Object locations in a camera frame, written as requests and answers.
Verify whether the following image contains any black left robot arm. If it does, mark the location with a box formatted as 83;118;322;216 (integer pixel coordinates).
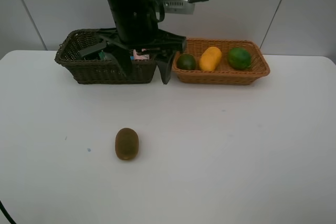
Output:
99;0;186;84

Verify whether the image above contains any green lime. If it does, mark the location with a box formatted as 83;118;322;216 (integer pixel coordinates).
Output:
227;48;251;70

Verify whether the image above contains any orange wicker basket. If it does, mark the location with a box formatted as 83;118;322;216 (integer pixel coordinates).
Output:
172;38;270;85

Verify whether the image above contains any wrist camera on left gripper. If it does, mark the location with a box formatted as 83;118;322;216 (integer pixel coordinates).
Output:
157;0;195;15

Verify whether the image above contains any dark brown wicker basket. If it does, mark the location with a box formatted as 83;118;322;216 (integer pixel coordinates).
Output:
55;29;156;84

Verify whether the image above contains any brown kiwi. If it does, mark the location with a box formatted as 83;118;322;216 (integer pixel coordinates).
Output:
115;128;139;161

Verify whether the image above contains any pink spray bottle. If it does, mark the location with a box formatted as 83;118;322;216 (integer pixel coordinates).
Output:
130;49;150;60

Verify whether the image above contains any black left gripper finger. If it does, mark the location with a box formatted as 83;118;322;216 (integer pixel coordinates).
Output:
111;47;133;77
156;51;176;84

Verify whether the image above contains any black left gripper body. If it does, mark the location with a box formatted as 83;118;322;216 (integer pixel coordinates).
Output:
96;28;187;59

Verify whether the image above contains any dark green avocado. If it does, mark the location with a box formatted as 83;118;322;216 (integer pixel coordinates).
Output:
176;54;197;70

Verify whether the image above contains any yellow mango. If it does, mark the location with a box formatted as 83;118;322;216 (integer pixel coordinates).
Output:
198;47;222;71

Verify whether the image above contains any dark green pump bottle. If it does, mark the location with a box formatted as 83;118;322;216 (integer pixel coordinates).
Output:
79;41;115;61

